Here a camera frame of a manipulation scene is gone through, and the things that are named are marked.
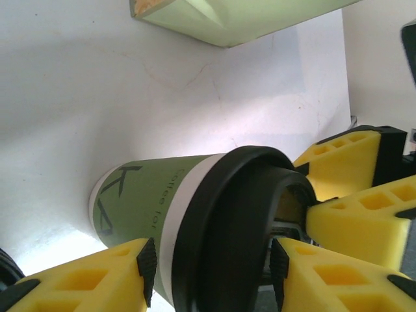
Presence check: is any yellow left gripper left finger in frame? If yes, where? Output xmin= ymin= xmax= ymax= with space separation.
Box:
xmin=0 ymin=238 xmax=159 ymax=312

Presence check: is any black round lid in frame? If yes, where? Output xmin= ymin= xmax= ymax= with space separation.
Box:
xmin=0 ymin=247 xmax=25 ymax=289

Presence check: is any green floral paper bag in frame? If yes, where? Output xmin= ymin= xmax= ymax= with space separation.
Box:
xmin=129 ymin=0 xmax=363 ymax=49

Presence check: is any black plastic cup lid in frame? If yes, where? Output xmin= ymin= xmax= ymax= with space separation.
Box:
xmin=168 ymin=146 xmax=318 ymax=312

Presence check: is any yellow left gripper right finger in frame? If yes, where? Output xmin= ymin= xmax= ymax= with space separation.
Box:
xmin=269 ymin=237 xmax=416 ymax=312

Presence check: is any green paper coffee cup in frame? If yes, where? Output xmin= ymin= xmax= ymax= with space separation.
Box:
xmin=89 ymin=154 xmax=225 ymax=312

